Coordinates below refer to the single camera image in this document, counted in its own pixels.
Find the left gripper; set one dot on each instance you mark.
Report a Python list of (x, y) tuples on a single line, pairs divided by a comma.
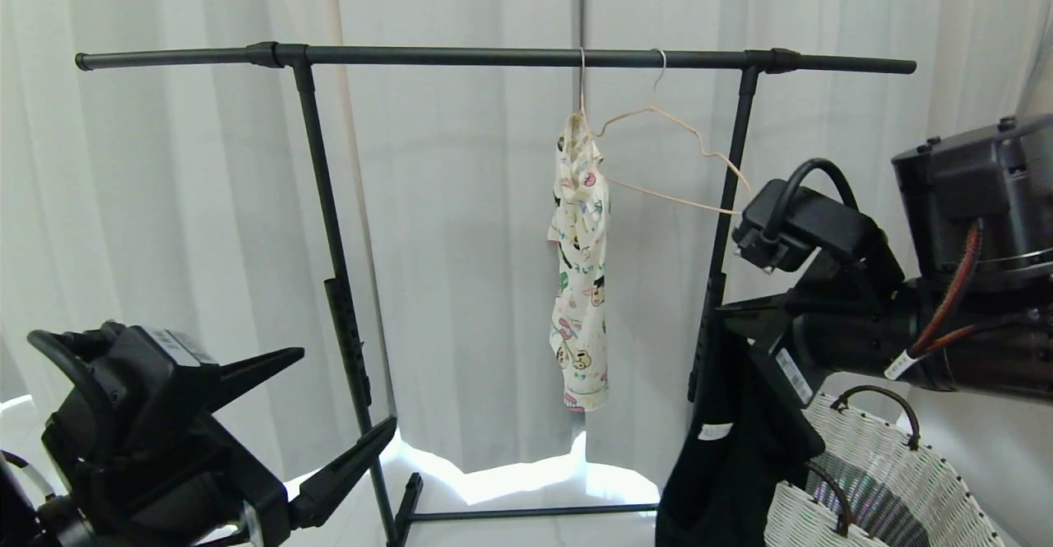
[(164, 498)]

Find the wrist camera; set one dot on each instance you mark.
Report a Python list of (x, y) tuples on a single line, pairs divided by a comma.
[(814, 222), (156, 382)]

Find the white curtain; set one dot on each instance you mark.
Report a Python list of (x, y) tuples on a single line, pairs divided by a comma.
[(461, 243)]

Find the black garment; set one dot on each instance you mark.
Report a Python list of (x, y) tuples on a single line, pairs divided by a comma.
[(724, 481)]

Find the white laundry basket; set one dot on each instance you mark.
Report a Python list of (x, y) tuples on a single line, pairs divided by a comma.
[(888, 481)]

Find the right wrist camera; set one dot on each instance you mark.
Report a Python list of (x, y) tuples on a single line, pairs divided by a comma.
[(814, 222)]

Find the cream printed garment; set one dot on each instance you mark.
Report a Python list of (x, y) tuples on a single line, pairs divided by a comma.
[(580, 300)]

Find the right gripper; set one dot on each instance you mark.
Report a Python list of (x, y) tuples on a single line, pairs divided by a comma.
[(864, 337)]

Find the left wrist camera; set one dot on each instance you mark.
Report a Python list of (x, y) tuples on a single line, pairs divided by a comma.
[(156, 382)]

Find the black clothes rack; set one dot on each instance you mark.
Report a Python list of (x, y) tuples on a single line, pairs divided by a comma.
[(494, 57)]

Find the pink clothes hanger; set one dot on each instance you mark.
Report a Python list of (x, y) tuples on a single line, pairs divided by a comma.
[(582, 86), (674, 197)]

